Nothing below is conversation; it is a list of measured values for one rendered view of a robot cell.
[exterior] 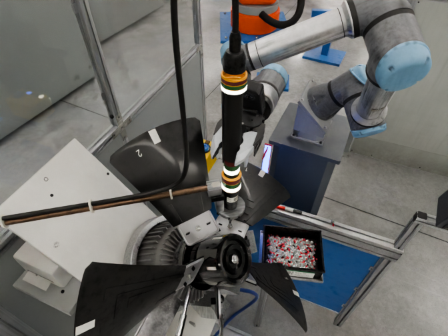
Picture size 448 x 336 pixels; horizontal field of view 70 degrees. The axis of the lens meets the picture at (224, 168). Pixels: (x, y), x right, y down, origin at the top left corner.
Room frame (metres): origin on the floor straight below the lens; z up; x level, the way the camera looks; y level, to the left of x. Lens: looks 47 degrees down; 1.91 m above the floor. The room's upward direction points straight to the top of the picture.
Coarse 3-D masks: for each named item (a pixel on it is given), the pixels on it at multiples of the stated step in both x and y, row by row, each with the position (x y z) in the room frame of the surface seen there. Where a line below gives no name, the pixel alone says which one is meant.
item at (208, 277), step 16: (208, 240) 0.40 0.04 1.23; (224, 240) 0.38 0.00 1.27; (240, 240) 0.40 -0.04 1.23; (192, 256) 0.38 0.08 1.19; (208, 256) 0.35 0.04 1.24; (224, 256) 0.35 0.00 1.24; (240, 256) 0.37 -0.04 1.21; (208, 272) 0.32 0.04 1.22; (224, 272) 0.31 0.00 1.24; (240, 272) 0.34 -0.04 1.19; (192, 288) 0.32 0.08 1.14; (208, 288) 0.33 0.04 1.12
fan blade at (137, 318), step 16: (96, 272) 0.23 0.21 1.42; (112, 272) 0.24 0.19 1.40; (128, 272) 0.25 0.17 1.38; (144, 272) 0.26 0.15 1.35; (160, 272) 0.27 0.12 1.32; (176, 272) 0.29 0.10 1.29; (80, 288) 0.21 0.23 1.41; (96, 288) 0.21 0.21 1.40; (112, 288) 0.22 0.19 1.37; (128, 288) 0.23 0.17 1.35; (144, 288) 0.24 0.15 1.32; (160, 288) 0.26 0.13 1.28; (176, 288) 0.29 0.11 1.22; (80, 304) 0.19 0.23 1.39; (96, 304) 0.20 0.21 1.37; (112, 304) 0.21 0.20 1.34; (128, 304) 0.22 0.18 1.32; (144, 304) 0.23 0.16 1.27; (80, 320) 0.17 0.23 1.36; (96, 320) 0.18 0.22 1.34; (112, 320) 0.19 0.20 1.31; (128, 320) 0.20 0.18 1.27
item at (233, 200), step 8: (232, 32) 0.46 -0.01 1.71; (232, 40) 0.45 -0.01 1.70; (240, 40) 0.46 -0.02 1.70; (232, 48) 0.45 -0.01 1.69; (240, 48) 0.46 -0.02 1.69; (224, 56) 0.46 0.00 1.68; (232, 56) 0.45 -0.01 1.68; (240, 56) 0.45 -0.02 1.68; (224, 64) 0.45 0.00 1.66; (232, 64) 0.44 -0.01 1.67; (240, 64) 0.45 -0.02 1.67; (232, 72) 0.44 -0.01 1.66; (240, 72) 0.45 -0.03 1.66; (224, 192) 0.45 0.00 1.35; (224, 200) 0.45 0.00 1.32; (232, 200) 0.44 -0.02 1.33; (232, 208) 0.45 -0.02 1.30
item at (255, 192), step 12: (240, 168) 0.68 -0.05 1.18; (252, 168) 0.69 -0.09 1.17; (252, 180) 0.64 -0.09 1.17; (264, 180) 0.65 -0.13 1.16; (276, 180) 0.67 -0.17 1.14; (240, 192) 0.59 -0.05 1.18; (252, 192) 0.59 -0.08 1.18; (264, 192) 0.60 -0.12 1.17; (276, 192) 0.61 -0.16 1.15; (288, 192) 0.63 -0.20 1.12; (252, 204) 0.54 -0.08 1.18; (264, 204) 0.55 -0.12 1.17; (276, 204) 0.56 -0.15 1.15; (252, 216) 0.50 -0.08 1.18; (264, 216) 0.51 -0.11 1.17
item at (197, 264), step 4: (200, 260) 0.33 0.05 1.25; (192, 264) 0.32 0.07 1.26; (196, 264) 0.33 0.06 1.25; (200, 264) 0.34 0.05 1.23; (188, 268) 0.31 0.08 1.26; (196, 268) 0.33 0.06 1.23; (188, 272) 0.31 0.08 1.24; (192, 272) 0.32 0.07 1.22; (196, 272) 0.33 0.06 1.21; (184, 276) 0.31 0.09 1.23; (184, 280) 0.31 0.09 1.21; (188, 280) 0.31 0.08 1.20; (192, 280) 0.32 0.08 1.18; (180, 284) 0.30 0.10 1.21; (188, 284) 0.31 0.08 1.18; (180, 288) 0.30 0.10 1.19
